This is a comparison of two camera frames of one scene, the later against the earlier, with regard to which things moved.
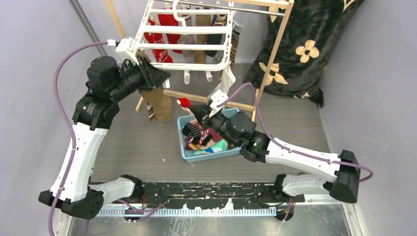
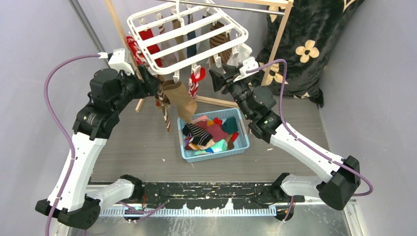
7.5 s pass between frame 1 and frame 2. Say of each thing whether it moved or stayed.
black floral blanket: stayed
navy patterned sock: moved
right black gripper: moved
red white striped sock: moved
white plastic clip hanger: moved
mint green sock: stayed
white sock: moved
